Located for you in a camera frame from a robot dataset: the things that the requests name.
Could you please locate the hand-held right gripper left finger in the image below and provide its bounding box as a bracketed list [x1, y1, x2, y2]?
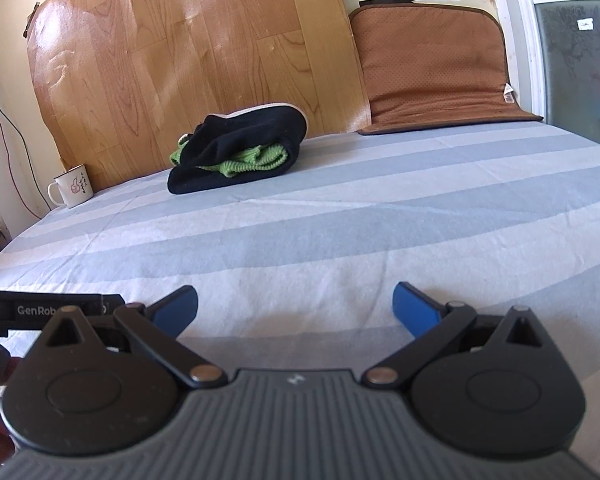
[42, 286, 229, 389]

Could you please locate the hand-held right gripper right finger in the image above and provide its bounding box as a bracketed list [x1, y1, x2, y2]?
[362, 282, 548, 389]

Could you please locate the navy white green striped sweater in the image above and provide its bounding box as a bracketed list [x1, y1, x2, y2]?
[167, 102, 309, 196]

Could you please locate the blue white striped bed sheet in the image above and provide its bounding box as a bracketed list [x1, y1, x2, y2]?
[0, 120, 600, 461]

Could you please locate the white enamel mug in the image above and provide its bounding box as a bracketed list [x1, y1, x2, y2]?
[47, 164, 94, 210]

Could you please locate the brown cushion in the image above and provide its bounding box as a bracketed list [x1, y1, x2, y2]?
[349, 2, 545, 137]

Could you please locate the wood pattern board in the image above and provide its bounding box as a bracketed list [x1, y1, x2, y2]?
[26, 0, 373, 196]

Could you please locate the frosted glass window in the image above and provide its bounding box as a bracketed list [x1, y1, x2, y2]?
[500, 0, 600, 155]

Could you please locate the red cable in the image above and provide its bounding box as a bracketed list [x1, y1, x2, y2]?
[0, 62, 38, 221]

